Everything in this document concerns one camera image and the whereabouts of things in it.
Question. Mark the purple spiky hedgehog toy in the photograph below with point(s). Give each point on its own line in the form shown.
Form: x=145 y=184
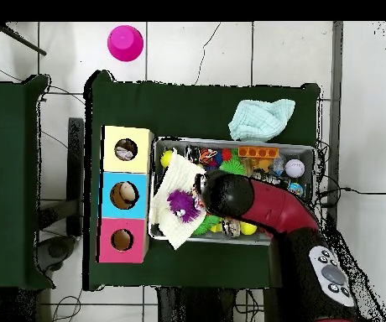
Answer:
x=183 y=204

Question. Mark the white baseball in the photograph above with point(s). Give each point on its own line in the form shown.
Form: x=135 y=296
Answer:
x=294 y=167

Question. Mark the globe print ball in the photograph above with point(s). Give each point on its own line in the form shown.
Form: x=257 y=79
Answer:
x=296 y=188

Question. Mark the plain yellow ball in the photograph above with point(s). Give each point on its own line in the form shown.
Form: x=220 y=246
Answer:
x=248 y=229

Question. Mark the cream knitted cloth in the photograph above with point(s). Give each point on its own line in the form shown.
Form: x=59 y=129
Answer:
x=179 y=174

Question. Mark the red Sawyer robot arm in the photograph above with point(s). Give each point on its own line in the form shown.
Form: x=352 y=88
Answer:
x=273 y=208

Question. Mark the orange plastic tray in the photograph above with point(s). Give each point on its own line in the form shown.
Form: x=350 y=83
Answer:
x=258 y=152

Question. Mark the light blue muslin cloth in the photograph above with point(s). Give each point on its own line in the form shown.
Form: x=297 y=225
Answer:
x=260 y=120

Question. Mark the dark green side table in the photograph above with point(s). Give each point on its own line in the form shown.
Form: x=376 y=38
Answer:
x=5 y=167

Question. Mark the wooden box with three holes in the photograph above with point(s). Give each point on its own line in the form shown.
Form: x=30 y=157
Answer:
x=139 y=164

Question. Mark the green spiky ball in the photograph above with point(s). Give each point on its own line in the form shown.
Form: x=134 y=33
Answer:
x=232 y=165

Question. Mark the yellow smiley ball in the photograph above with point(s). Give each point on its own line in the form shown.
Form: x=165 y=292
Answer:
x=166 y=158

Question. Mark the tiger plush toy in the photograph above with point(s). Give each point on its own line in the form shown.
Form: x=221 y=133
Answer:
x=208 y=156

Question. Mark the pink plastic cup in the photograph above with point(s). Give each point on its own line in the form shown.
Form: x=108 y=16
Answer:
x=125 y=43

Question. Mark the green fuzzy toy with eyes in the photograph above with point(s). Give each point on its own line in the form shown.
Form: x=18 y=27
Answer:
x=206 y=223

